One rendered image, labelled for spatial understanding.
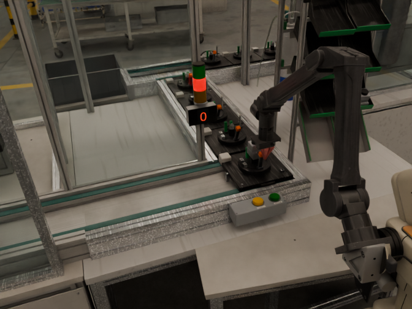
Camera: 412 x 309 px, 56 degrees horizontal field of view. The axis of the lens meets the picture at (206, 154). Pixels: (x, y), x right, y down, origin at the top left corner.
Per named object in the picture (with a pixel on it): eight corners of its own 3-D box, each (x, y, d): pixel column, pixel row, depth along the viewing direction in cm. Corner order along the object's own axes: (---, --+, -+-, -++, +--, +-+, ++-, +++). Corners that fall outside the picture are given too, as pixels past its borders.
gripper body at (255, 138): (249, 140, 150) (250, 123, 146) (273, 135, 152) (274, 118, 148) (257, 148, 145) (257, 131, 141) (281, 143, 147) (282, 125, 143)
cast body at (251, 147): (262, 157, 159) (263, 143, 156) (252, 160, 158) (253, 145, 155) (254, 148, 166) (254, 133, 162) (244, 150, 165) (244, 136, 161)
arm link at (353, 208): (351, 221, 95) (369, 219, 97) (339, 183, 99) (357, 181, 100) (331, 229, 103) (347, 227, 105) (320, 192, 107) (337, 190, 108)
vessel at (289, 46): (303, 75, 238) (309, 12, 218) (282, 79, 234) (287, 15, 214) (292, 68, 249) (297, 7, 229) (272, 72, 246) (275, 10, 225)
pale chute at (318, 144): (336, 159, 163) (340, 157, 159) (306, 163, 162) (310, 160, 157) (322, 97, 169) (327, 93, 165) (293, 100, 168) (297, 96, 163)
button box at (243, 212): (286, 213, 149) (287, 201, 145) (235, 227, 143) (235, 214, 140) (277, 202, 154) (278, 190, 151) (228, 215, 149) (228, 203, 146)
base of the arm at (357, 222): (349, 250, 91) (395, 242, 93) (339, 217, 94) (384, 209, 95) (335, 254, 99) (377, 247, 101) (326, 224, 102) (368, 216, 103)
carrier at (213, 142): (265, 148, 179) (266, 125, 173) (217, 159, 173) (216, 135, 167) (244, 126, 199) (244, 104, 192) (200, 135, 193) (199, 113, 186)
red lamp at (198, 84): (208, 90, 150) (207, 78, 147) (195, 92, 148) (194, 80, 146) (203, 85, 154) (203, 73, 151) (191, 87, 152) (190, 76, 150)
